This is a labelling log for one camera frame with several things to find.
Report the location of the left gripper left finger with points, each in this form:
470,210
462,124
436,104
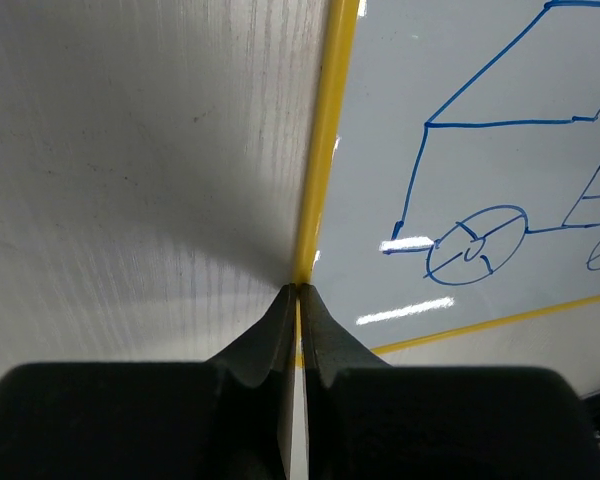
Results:
228,417

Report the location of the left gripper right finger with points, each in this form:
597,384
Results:
367,419

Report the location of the yellow-framed small whiteboard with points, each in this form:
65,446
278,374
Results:
455,183

